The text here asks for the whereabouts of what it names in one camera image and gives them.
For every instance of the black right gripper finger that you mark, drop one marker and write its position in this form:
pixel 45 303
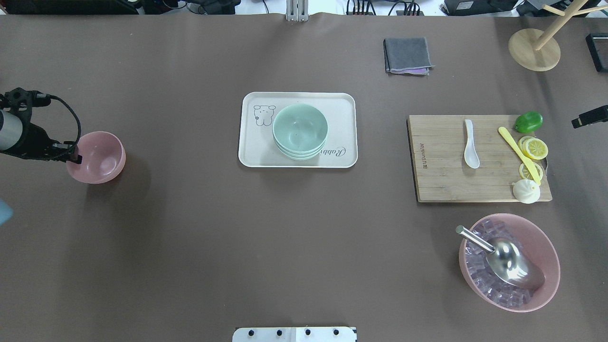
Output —
pixel 598 115

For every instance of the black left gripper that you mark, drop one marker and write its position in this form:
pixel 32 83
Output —
pixel 32 139

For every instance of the small pink bowl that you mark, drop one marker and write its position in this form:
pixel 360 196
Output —
pixel 103 158

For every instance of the white ceramic spoon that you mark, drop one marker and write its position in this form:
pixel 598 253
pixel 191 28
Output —
pixel 470 153

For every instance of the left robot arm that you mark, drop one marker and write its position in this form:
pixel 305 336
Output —
pixel 21 138

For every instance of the large pink bowl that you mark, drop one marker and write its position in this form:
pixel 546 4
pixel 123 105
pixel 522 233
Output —
pixel 537 247

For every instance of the top green bowl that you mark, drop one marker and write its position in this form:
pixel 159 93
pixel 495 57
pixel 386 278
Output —
pixel 300 127

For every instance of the green bowl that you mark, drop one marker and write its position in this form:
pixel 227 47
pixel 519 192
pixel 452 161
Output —
pixel 278 144
pixel 300 127
pixel 300 156

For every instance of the middle green bowl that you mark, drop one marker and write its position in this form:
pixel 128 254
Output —
pixel 278 144

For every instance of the bottom green bowl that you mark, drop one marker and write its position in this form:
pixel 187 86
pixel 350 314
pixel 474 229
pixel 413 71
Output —
pixel 300 156

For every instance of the green lime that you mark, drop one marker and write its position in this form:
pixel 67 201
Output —
pixel 528 122

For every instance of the black box at edge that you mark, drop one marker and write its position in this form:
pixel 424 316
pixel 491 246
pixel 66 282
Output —
pixel 598 47

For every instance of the upper lemon slice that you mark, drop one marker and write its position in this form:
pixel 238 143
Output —
pixel 533 148

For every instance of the wooden mug tree stand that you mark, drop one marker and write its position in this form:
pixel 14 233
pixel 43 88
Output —
pixel 537 50

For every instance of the yellow plastic knife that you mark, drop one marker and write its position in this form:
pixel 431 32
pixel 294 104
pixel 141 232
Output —
pixel 527 161

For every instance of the bamboo cutting board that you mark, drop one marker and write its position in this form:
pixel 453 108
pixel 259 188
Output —
pixel 437 144

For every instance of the metal ice scoop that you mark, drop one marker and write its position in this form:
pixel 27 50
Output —
pixel 507 261

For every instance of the cream rabbit tray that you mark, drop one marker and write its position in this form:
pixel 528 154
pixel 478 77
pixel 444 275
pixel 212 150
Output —
pixel 257 147

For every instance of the folded grey cloth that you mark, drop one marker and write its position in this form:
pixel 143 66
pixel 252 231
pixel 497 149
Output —
pixel 407 56

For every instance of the clear ice cubes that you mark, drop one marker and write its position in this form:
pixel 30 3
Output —
pixel 484 279

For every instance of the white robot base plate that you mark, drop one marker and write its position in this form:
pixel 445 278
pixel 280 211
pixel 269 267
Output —
pixel 296 334

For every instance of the aluminium frame post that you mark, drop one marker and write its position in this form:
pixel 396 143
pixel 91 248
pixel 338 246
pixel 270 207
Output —
pixel 297 10

